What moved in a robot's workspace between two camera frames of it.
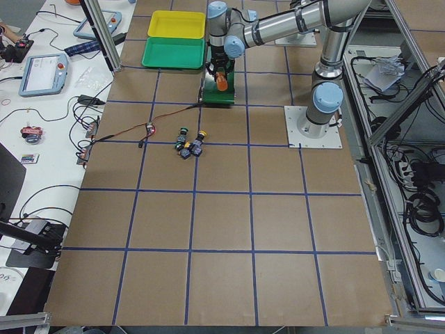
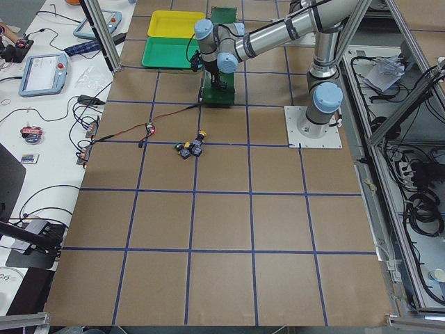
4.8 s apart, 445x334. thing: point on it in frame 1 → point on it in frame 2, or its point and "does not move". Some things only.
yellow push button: x=201 y=136 does not move
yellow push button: x=185 y=152 does not move
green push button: x=179 y=145 does not move
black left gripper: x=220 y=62 → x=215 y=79
